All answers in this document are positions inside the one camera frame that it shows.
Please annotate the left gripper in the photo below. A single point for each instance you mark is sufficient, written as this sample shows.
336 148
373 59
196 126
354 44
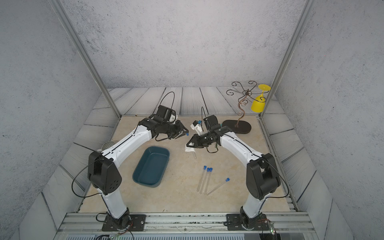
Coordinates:
180 127

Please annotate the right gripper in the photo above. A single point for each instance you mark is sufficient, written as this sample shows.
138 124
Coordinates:
195 138

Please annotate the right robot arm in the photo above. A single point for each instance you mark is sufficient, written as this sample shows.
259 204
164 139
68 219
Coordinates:
262 176

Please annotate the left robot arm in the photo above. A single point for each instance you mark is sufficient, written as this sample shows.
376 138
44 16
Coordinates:
103 168

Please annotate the black metal cup stand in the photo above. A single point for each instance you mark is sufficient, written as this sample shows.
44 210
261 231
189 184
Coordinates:
240 126

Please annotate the teal plastic tray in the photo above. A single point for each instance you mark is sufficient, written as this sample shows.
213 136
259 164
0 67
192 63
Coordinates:
151 167

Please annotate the yellow plastic goblet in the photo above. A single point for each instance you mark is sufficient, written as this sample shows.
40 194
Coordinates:
259 102

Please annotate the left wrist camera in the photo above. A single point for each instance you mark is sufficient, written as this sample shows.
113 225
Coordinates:
167 114

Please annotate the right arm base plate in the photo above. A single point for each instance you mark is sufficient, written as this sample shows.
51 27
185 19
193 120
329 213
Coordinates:
240 222

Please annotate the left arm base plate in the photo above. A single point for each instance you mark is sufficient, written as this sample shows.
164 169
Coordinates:
132 223

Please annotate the aluminium front rail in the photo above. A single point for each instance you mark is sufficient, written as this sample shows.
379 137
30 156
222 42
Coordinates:
187 226

